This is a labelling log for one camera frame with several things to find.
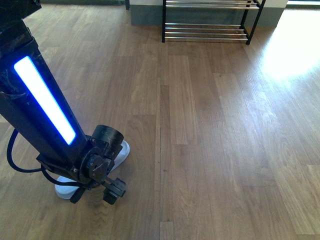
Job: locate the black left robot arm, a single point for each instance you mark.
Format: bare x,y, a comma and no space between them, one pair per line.
32,102

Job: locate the black metal shoe rack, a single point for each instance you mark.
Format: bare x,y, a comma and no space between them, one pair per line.
218,21

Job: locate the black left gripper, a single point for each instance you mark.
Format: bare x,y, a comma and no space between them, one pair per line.
94,172

